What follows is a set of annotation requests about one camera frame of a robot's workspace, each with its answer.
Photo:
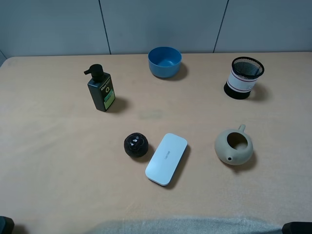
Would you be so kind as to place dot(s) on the black mesh pen holder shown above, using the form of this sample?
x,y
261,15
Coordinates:
x,y
244,74

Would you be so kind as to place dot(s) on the grey robot base cover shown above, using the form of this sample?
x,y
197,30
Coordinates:
x,y
186,225

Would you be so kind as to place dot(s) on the white rectangular case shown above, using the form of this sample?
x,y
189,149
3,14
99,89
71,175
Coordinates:
x,y
165,159

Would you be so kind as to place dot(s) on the black round ball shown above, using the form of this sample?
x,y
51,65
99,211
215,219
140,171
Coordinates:
x,y
136,145

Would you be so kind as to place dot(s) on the blue plastic bowl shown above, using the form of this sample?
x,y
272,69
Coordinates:
x,y
164,62

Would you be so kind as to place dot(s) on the dark green pump bottle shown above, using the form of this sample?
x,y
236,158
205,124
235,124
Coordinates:
x,y
100,87

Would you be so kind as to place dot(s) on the beige clay teapot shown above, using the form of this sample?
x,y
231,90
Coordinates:
x,y
234,146

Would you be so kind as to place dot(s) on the black right corner block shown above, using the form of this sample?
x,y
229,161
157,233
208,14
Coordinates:
x,y
297,228

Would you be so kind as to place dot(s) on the black corner block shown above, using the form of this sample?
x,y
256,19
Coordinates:
x,y
6,225
297,228

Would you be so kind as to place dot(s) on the black left corner block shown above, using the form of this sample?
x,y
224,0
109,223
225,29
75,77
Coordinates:
x,y
6,225

